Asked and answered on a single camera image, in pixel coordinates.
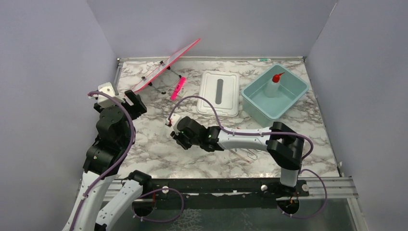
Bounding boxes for red capped squeeze bottle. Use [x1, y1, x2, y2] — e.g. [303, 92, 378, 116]
[264, 72, 284, 98]

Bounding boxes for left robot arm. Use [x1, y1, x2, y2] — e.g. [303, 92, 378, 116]
[63, 90, 151, 231]

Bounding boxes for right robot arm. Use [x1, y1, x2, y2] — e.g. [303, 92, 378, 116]
[166, 115, 306, 196]

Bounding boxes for clear test tube rack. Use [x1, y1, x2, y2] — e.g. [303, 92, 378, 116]
[158, 124, 173, 143]

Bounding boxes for pink acrylic stand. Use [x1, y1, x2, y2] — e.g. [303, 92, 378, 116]
[130, 38, 201, 101]

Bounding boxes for white plastic lid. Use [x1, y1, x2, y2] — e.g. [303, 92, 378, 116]
[197, 70, 240, 117]

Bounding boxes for teal plastic bin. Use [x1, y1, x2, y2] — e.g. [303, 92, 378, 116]
[241, 64, 309, 127]

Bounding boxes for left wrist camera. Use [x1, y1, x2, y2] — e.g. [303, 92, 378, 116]
[97, 82, 119, 108]

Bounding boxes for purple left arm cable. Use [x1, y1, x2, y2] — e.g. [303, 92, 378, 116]
[68, 91, 137, 231]

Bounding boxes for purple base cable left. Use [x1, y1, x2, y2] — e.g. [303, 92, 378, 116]
[131, 187, 185, 224]

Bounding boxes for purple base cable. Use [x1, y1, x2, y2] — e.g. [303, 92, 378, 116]
[276, 169, 329, 220]
[131, 187, 185, 224]

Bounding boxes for metal wire tongs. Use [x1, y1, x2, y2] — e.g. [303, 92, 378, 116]
[247, 149, 258, 160]

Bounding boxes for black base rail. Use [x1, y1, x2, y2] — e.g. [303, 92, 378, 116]
[127, 170, 310, 218]

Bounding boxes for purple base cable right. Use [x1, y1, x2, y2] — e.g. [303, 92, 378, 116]
[276, 169, 329, 220]

